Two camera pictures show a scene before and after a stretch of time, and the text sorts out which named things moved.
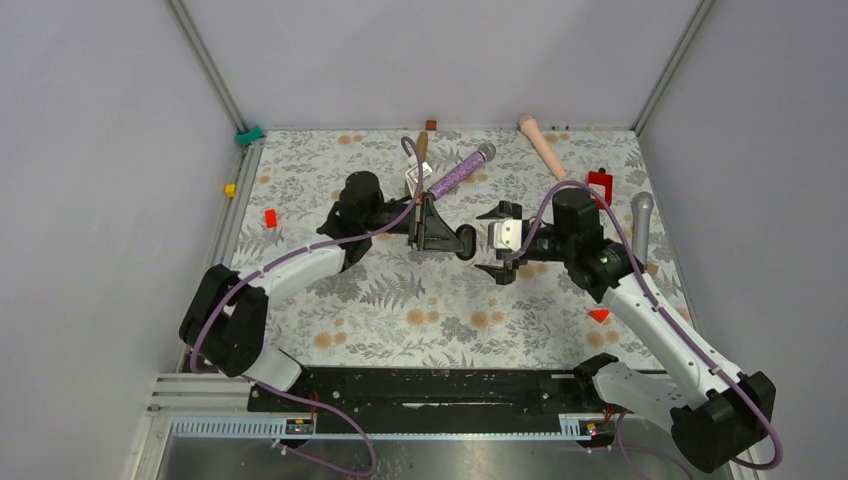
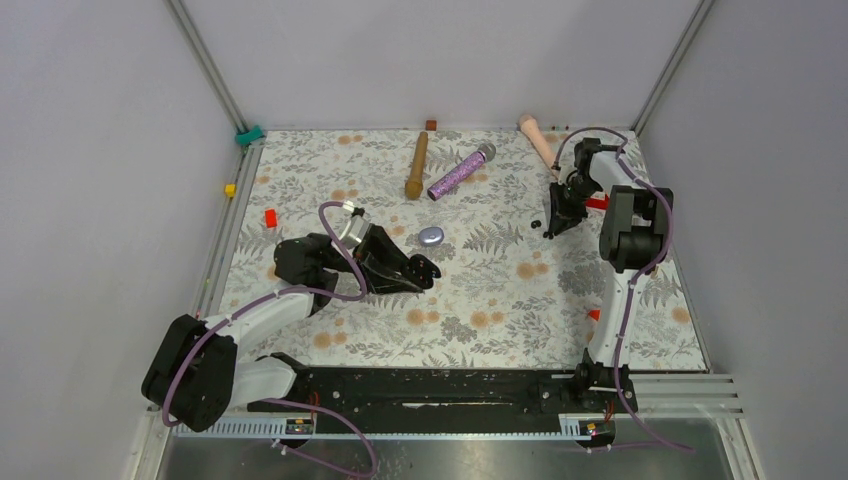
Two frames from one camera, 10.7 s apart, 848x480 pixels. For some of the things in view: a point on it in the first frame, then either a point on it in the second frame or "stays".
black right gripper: [504, 210] to [562, 217]
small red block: [271, 218] stays
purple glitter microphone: [485, 153] stays
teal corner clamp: [246, 138] stays
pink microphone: [529, 124] stays
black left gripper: [428, 231] to [382, 265]
